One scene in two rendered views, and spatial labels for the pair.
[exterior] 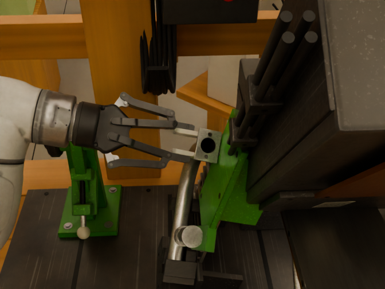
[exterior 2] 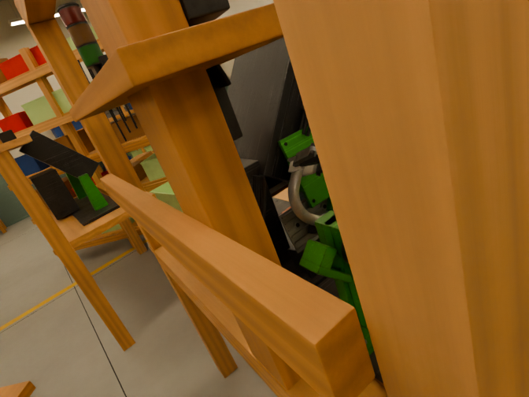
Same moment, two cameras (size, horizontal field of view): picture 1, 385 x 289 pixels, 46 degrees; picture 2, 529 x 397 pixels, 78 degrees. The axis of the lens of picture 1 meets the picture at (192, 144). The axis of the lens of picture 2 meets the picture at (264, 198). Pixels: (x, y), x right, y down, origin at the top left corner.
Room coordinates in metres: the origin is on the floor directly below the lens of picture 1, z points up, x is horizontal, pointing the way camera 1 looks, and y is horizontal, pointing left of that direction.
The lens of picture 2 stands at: (1.08, 0.70, 1.48)
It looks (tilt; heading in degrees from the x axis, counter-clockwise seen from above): 22 degrees down; 246
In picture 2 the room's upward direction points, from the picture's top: 21 degrees counter-clockwise
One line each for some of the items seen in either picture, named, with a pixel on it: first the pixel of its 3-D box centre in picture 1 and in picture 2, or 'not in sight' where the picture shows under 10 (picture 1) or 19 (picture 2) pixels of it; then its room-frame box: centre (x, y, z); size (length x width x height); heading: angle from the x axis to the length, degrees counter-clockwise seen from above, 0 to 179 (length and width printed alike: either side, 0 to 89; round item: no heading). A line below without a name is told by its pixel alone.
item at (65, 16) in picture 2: not in sight; (72, 16); (0.94, -0.26, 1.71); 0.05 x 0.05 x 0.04
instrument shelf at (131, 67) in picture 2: not in sight; (138, 86); (0.90, -0.14, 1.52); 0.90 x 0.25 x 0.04; 93
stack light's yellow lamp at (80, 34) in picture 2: not in sight; (83, 36); (0.94, -0.26, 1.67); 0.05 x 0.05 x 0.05
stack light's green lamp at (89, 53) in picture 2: not in sight; (92, 56); (0.94, -0.26, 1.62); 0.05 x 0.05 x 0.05
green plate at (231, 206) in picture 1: (239, 177); (302, 165); (0.57, -0.08, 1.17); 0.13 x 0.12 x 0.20; 93
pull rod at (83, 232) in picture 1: (83, 222); not in sight; (0.66, 0.23, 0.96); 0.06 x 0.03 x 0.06; 3
